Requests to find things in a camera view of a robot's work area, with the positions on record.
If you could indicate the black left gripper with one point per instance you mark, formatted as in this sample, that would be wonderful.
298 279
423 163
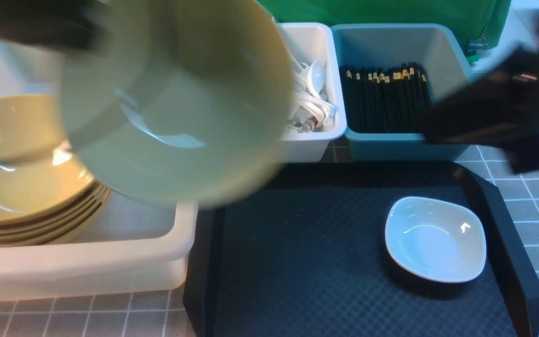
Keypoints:
54 24

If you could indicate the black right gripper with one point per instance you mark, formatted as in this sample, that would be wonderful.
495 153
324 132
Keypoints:
499 109

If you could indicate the yellow-green noodle bowl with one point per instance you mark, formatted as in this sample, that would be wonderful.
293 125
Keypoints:
180 100

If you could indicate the white square sauce dish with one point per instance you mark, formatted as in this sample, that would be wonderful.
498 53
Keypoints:
436 240

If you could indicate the green cloth backdrop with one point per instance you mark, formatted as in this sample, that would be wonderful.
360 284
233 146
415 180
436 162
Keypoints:
476 24

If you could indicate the grey checked table mat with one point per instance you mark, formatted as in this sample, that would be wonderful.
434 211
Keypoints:
161 313

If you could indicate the teal plastic chopstick bin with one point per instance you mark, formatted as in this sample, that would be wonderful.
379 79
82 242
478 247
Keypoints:
385 45

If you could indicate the bundle of black chopsticks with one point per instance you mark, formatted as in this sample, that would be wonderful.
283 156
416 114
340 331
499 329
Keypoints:
385 100

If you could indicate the stack of yellow-green bowls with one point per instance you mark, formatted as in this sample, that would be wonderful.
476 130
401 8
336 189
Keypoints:
46 195

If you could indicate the pile of white soup spoons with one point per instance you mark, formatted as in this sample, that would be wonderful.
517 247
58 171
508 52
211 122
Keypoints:
311 112

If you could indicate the white plastic spoon bin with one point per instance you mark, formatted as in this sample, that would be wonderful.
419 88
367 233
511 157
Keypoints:
309 41

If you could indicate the black plastic serving tray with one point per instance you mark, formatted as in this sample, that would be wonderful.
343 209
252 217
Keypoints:
305 256

